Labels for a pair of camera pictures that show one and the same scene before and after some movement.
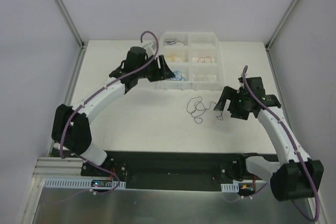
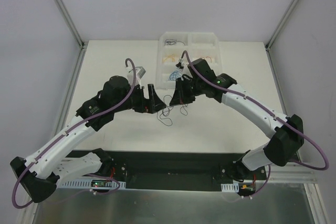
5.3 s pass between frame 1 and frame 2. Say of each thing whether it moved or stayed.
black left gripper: moved
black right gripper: moved
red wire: stayed
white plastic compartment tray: stayed
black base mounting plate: stayed
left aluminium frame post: stayed
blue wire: stayed
